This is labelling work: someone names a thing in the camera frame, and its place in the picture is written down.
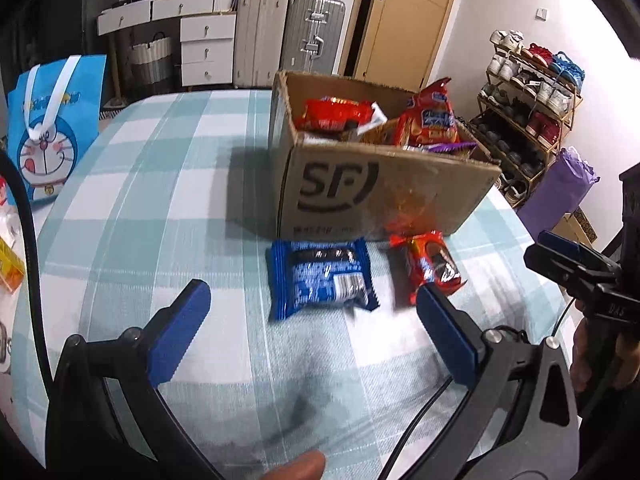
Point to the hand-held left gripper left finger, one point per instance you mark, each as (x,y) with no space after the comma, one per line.
(182,330)

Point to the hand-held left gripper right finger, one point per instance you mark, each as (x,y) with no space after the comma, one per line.
(447,337)

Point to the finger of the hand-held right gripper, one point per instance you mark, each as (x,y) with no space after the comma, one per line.
(565,245)
(555,270)

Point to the small red snack packet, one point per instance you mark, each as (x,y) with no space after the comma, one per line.
(430,265)

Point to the blue cookie packet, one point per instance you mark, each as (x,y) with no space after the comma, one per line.
(320,280)

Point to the purple snack packet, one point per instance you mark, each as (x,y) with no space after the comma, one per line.
(452,148)

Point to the brown cardboard box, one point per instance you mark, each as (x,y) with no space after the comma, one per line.
(380,190)

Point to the orange-red biscuit packet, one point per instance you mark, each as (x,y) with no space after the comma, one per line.
(430,120)

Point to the white chip packet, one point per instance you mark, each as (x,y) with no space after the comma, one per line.
(376,116)

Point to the large red cookie packet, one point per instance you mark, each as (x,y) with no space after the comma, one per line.
(335,112)

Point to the person's right forearm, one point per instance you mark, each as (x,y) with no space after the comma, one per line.
(612,440)

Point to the person's right hand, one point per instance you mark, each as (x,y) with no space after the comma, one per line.
(630,360)

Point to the person's left hand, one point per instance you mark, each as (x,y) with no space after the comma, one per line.
(297,467)

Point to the small floor cardboard box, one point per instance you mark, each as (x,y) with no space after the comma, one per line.
(580,227)

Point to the purple paper bag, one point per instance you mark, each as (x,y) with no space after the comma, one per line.
(555,195)

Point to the gold shoe rack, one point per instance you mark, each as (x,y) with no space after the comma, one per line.
(560,150)

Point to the checked bed sheet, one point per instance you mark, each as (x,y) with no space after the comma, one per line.
(150,240)

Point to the rows of shoes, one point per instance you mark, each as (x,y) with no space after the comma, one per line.
(540,90)

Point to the yellow packet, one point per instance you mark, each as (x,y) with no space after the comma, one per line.
(10,265)

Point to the blue cartoon tote bag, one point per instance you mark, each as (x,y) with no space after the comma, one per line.
(50,130)

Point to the grey wicker basket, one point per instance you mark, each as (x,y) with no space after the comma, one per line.
(151,60)

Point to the wooden door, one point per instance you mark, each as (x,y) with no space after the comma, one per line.
(405,25)

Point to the white drawer cabinet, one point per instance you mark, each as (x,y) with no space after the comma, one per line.
(207,45)

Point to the white suitcase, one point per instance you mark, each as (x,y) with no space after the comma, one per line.
(262,35)

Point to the silver suitcase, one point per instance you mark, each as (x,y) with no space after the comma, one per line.
(312,35)

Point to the white wall switch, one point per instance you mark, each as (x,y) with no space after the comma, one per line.
(541,13)

